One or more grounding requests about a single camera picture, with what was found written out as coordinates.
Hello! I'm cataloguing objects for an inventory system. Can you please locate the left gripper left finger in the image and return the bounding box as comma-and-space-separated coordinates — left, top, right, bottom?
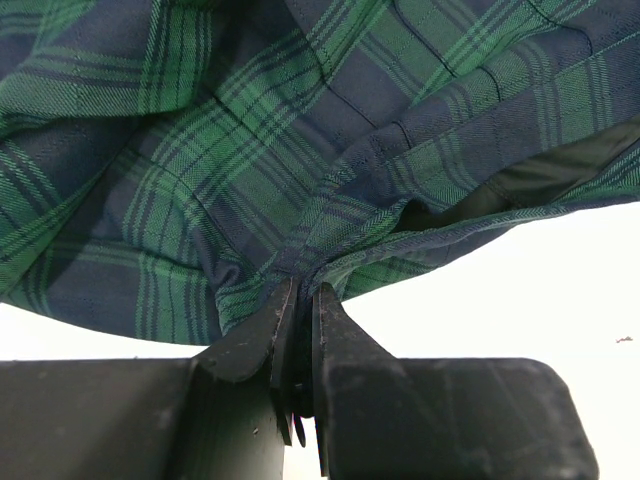
1, 279, 298, 479

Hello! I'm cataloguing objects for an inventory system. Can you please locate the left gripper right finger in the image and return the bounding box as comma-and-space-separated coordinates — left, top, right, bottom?
312, 284, 600, 480

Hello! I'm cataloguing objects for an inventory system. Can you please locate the dark green plaid skirt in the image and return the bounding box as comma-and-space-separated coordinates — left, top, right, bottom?
1, 1, 639, 345

